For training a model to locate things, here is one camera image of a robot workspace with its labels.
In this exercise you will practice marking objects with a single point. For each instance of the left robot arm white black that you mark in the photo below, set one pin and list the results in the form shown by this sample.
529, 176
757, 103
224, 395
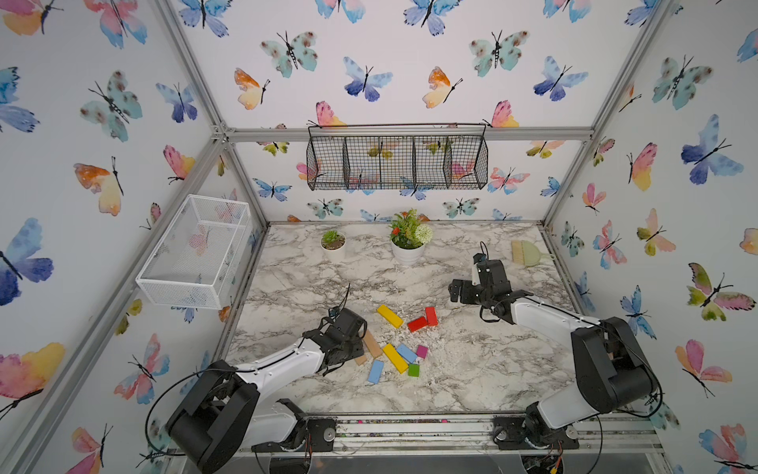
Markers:
230, 408

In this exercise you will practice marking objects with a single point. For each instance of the red block short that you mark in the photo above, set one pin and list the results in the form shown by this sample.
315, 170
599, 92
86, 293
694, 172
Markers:
431, 316

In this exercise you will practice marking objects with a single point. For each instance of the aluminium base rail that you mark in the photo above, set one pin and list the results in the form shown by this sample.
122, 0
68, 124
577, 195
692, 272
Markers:
366, 434

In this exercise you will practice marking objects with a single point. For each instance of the black wire wall basket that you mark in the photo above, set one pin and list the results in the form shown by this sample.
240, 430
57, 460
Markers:
400, 157

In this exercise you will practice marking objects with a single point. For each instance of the light blue block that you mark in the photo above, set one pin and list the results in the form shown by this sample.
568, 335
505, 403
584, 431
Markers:
376, 372
407, 354

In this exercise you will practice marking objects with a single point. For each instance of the yellow block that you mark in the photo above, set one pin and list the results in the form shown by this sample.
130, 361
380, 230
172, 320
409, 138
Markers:
390, 316
396, 359

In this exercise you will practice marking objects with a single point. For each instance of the red block long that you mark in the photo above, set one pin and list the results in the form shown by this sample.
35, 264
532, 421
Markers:
417, 324

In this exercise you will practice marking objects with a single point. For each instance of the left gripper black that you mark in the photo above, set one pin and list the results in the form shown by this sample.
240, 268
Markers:
358, 347

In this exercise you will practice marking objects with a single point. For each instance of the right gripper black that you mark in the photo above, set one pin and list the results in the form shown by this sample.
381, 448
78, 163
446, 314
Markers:
464, 295

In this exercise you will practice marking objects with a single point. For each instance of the white mesh wall basket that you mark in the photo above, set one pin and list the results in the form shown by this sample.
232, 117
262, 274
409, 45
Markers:
195, 260

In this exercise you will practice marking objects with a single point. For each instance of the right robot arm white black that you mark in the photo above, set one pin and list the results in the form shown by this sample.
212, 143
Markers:
610, 368

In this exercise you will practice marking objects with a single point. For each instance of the flowering potted plant white pot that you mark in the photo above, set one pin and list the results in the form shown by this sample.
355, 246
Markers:
410, 234

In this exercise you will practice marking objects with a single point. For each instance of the small green potted plant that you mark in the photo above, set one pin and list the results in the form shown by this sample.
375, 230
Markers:
334, 245

